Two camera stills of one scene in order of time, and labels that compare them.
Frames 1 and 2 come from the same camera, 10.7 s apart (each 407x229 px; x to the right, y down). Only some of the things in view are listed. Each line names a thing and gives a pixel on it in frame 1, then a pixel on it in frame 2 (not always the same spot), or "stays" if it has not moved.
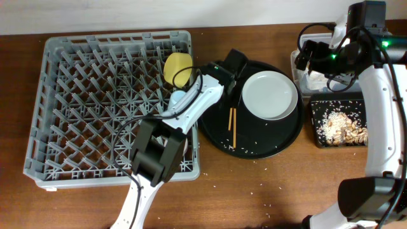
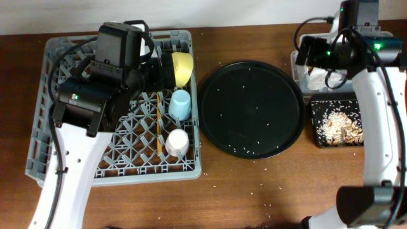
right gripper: (320, 50) stays
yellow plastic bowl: (175, 62) stays
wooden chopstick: (234, 126) to (159, 124)
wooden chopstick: (230, 119) to (159, 124)
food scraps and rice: (338, 129) stays
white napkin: (316, 81) stays
